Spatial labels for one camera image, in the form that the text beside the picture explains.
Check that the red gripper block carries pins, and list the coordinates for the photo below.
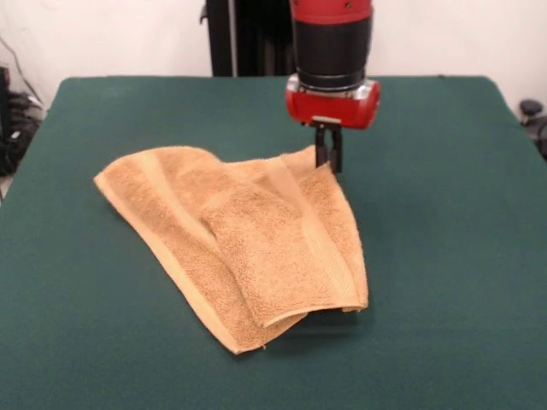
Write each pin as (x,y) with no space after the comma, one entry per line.
(333,109)

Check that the tan terry towel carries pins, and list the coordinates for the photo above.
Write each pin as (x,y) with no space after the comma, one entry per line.
(239,239)

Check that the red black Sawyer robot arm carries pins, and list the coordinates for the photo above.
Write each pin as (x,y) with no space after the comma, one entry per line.
(331,38)

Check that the dark green table cloth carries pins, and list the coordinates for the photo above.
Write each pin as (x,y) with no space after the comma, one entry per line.
(427,277)

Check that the grey black tripod base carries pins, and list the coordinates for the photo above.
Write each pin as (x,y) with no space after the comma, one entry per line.
(17,128)
(531,107)

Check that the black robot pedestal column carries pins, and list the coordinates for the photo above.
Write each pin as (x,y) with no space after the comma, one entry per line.
(252,38)

